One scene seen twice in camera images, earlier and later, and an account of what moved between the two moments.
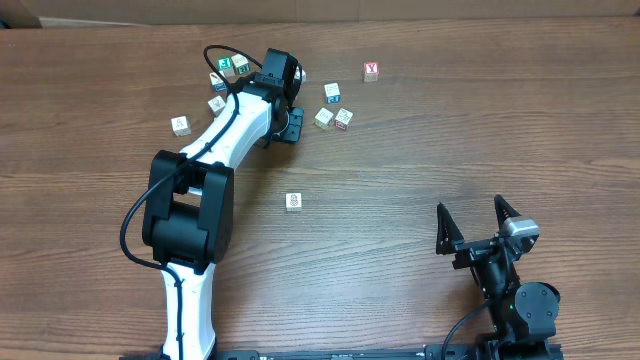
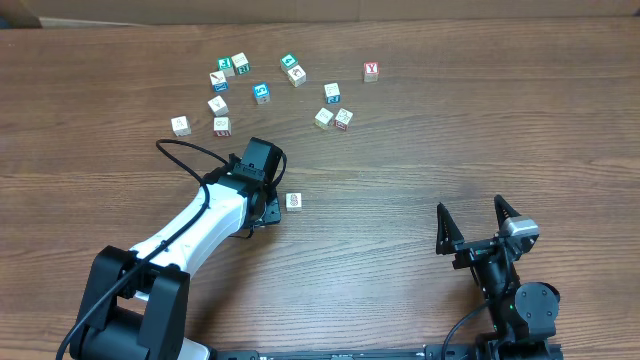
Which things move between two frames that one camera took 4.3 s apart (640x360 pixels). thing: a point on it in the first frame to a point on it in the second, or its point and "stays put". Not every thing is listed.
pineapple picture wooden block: [293, 201] stays put
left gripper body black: [291, 125] to [271, 208]
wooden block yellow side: [323, 118] stays put
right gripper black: [452, 239] stays put
